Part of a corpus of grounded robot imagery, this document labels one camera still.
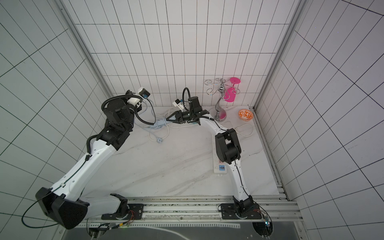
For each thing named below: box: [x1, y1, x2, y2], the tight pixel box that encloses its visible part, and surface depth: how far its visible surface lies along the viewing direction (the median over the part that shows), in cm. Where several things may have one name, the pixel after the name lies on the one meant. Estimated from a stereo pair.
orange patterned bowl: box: [238, 109, 254, 122], surface depth 115 cm
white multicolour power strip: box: [213, 144, 228, 174], surface depth 87 cm
